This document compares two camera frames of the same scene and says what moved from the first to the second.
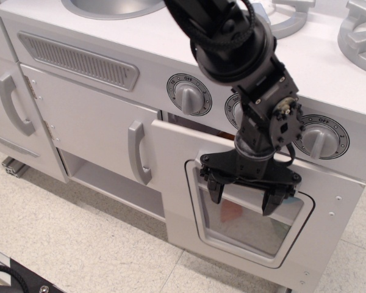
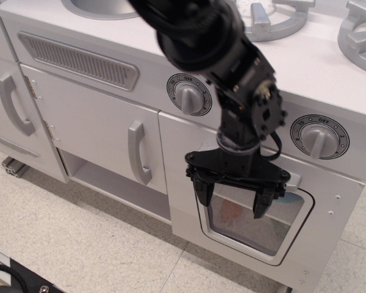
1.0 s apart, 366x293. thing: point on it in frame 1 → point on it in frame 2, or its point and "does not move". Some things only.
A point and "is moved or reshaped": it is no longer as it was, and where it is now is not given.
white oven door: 296,249 is moved or reshaped
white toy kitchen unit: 108,96 does not move
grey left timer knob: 189,94 does not move
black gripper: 229,165 → 249,170
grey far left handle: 6,84 does not move
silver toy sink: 114,9 does not move
